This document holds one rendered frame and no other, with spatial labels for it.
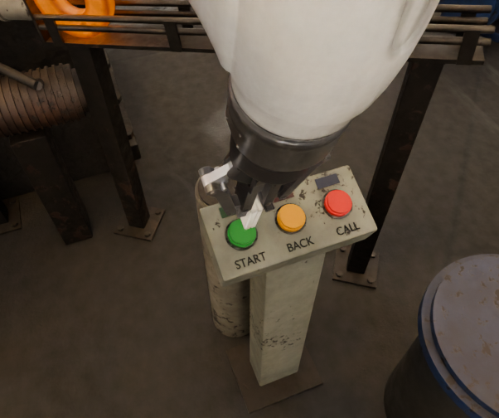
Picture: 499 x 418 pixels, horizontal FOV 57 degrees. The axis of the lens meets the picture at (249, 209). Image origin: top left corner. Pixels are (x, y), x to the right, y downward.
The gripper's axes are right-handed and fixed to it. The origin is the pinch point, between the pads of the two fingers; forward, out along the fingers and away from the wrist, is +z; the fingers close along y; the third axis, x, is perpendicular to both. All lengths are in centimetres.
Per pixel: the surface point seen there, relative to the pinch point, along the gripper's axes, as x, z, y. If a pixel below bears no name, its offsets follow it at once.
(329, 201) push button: 0.0, 8.3, -13.5
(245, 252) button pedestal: 3.1, 9.3, 0.5
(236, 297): 4.2, 48.6, -1.8
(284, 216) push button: 0.2, 8.3, -6.3
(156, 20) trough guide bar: -42.4, 14.8, 0.2
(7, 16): -59, 25, 26
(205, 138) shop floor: -58, 95, -16
